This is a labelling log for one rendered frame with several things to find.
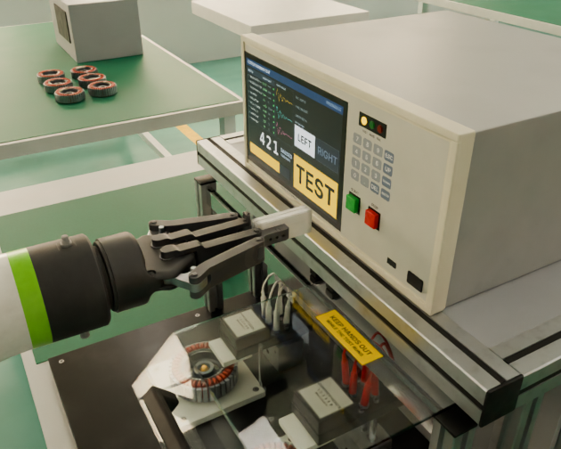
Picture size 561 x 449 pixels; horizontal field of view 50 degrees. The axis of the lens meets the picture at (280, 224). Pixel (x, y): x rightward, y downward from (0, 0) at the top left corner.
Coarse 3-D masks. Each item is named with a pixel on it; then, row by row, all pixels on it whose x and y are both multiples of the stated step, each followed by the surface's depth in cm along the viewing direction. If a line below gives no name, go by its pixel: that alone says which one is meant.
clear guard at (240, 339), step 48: (192, 336) 68; (240, 336) 68; (288, 336) 68; (144, 384) 68; (192, 384) 63; (240, 384) 62; (288, 384) 62; (336, 384) 62; (384, 384) 62; (432, 384) 62; (192, 432) 60; (240, 432) 57; (288, 432) 57; (336, 432) 57; (384, 432) 57
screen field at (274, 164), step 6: (252, 144) 92; (252, 150) 92; (258, 150) 90; (258, 156) 91; (264, 156) 89; (270, 156) 87; (270, 162) 88; (276, 162) 86; (276, 168) 87; (282, 168) 85; (282, 174) 85; (288, 174) 84
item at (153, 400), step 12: (144, 396) 62; (156, 396) 61; (168, 396) 62; (156, 408) 60; (168, 408) 60; (156, 420) 59; (168, 420) 58; (168, 432) 57; (180, 432) 57; (168, 444) 57; (180, 444) 56
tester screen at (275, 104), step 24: (264, 72) 82; (264, 96) 84; (288, 96) 78; (312, 96) 73; (264, 120) 86; (288, 120) 80; (312, 120) 75; (336, 120) 70; (288, 144) 82; (336, 144) 71; (288, 168) 84
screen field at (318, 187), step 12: (300, 168) 80; (312, 168) 78; (300, 180) 81; (312, 180) 78; (324, 180) 76; (312, 192) 79; (324, 192) 76; (336, 192) 74; (324, 204) 77; (336, 204) 75; (336, 216) 75
